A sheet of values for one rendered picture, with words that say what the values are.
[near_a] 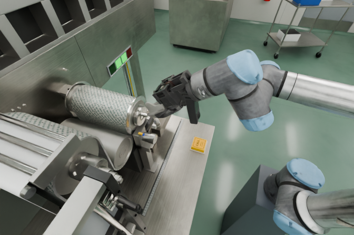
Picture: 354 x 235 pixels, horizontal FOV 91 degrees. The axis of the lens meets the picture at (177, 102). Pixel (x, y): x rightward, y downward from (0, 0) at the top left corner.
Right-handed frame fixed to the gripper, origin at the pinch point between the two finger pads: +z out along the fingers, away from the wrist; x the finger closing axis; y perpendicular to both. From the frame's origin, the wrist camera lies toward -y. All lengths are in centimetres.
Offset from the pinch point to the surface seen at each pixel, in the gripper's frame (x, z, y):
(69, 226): 35.4, -11.3, 7.9
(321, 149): -110, -23, -189
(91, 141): 18.8, 3.7, 9.2
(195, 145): -14.3, 13.9, -38.1
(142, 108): -1.5, 5.9, 1.6
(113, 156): 15.7, 12.1, -1.4
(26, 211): 38, 54, 0
